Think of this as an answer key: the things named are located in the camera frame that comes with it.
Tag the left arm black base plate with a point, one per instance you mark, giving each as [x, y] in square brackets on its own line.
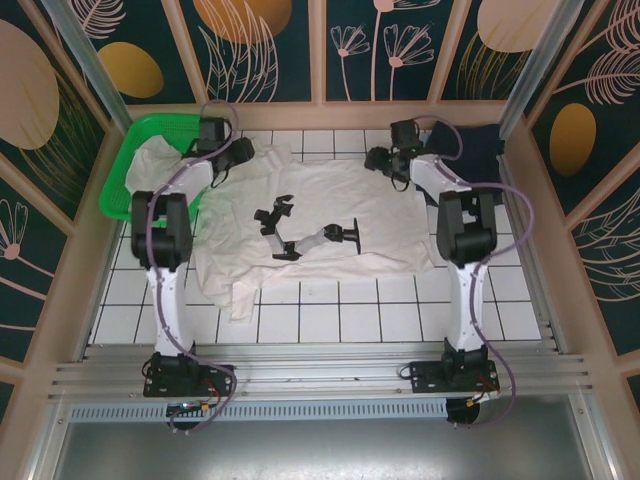
[215, 380]

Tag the crumpled white t-shirt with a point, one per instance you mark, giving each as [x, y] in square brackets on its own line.
[150, 167]

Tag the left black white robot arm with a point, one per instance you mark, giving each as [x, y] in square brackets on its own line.
[160, 235]

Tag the white t-shirt with robot print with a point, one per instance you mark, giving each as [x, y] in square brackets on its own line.
[325, 200]

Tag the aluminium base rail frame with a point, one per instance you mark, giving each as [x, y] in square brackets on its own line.
[325, 365]

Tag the folded navy t-shirt stack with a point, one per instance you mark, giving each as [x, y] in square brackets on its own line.
[480, 150]

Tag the green plastic basket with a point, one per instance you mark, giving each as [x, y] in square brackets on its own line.
[112, 195]

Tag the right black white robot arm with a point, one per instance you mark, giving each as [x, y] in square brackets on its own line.
[465, 235]

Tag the aluminium corner post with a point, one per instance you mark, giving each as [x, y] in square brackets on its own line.
[95, 75]
[537, 65]

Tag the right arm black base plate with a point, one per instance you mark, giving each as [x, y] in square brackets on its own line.
[430, 375]

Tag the grey metal sheet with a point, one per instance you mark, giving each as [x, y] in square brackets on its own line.
[320, 450]

